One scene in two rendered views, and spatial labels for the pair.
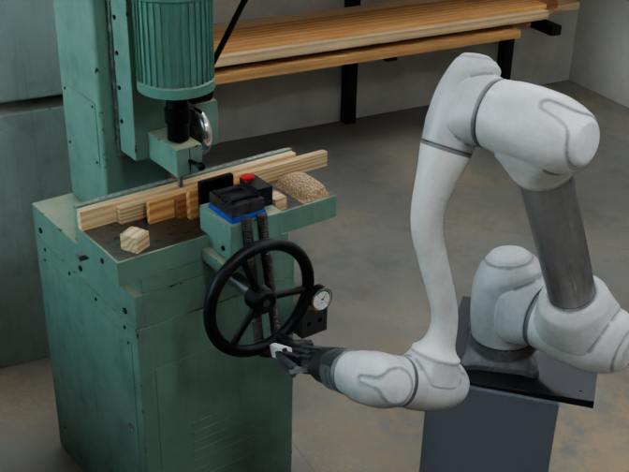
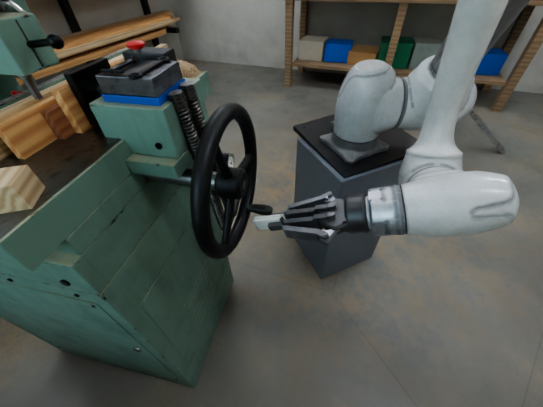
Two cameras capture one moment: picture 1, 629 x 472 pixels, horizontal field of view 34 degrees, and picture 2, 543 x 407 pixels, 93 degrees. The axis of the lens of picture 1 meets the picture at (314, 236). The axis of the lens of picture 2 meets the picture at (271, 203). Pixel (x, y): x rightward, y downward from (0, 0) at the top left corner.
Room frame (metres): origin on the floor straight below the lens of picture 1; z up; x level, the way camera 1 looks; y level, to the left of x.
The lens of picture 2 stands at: (1.58, 0.30, 1.13)
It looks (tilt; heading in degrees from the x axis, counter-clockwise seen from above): 44 degrees down; 321
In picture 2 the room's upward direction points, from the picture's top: 2 degrees counter-clockwise
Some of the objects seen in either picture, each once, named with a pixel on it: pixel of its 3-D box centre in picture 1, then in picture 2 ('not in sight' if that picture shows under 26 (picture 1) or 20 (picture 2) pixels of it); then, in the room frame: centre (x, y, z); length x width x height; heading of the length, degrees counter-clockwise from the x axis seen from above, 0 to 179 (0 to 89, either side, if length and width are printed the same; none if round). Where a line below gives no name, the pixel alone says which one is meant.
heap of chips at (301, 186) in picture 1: (301, 182); (170, 67); (2.31, 0.04, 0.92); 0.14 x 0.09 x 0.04; 37
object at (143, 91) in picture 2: (242, 197); (145, 71); (2.07, 0.16, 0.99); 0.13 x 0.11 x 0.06; 127
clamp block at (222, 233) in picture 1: (241, 225); (157, 114); (2.07, 0.17, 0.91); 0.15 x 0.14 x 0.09; 127
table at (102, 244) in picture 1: (221, 228); (126, 132); (2.14, 0.22, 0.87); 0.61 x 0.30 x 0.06; 127
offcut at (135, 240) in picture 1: (135, 240); (10, 189); (1.98, 0.40, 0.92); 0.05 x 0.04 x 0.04; 63
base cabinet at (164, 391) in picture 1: (167, 367); (121, 269); (2.29, 0.40, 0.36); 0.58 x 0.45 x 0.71; 37
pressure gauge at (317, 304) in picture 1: (317, 299); (225, 165); (2.19, -0.01, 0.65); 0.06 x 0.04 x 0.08; 127
